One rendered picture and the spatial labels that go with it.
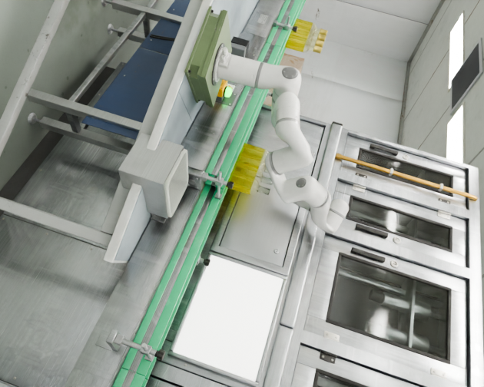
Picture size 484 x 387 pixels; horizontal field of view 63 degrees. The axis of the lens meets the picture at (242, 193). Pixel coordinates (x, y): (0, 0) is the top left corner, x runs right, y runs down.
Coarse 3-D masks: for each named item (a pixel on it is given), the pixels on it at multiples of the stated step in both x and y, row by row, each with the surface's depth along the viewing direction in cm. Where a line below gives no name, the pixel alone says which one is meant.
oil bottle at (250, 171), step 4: (236, 164) 171; (240, 164) 171; (244, 164) 172; (236, 168) 170; (240, 168) 170; (244, 168) 170; (248, 168) 170; (252, 168) 171; (256, 168) 171; (236, 172) 169; (240, 172) 169; (244, 172) 169; (248, 172) 169; (252, 172) 170; (256, 172) 170; (260, 172) 170; (248, 176) 169; (252, 176) 168; (256, 176) 169; (260, 176) 169; (260, 180) 170
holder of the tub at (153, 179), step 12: (168, 144) 134; (156, 156) 131; (168, 156) 131; (156, 168) 128; (168, 168) 129; (144, 180) 127; (156, 180) 126; (144, 192) 133; (156, 192) 130; (156, 204) 137; (156, 216) 149
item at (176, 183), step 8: (184, 152) 133; (184, 160) 139; (176, 168) 129; (184, 168) 143; (168, 176) 128; (176, 176) 148; (184, 176) 147; (168, 184) 126; (176, 184) 150; (184, 184) 150; (168, 192) 129; (176, 192) 148; (168, 200) 132; (176, 200) 147; (168, 208) 136; (176, 208) 146; (168, 216) 141
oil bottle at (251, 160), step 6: (240, 156) 173; (246, 156) 173; (252, 156) 174; (240, 162) 172; (246, 162) 172; (252, 162) 172; (258, 162) 172; (264, 162) 173; (258, 168) 172; (264, 168) 172
